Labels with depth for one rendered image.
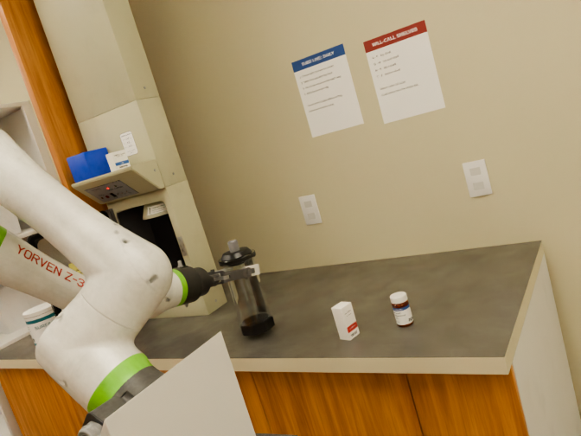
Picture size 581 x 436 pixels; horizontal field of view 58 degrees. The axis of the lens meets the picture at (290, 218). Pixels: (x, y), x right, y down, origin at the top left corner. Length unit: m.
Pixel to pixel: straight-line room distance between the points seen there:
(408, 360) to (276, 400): 0.45
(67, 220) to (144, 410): 0.38
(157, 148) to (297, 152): 0.52
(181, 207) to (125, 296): 0.94
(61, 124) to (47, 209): 1.07
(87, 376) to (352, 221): 1.24
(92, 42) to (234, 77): 0.52
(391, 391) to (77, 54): 1.47
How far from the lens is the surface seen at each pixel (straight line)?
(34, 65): 2.13
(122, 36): 1.90
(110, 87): 1.92
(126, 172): 1.78
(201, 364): 0.94
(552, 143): 1.74
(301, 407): 1.48
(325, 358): 1.31
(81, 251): 1.01
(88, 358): 0.98
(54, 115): 2.10
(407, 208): 1.87
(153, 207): 1.94
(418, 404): 1.31
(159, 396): 0.88
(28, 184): 1.09
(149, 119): 1.85
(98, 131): 2.00
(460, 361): 1.18
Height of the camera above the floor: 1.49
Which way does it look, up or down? 10 degrees down
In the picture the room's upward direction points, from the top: 17 degrees counter-clockwise
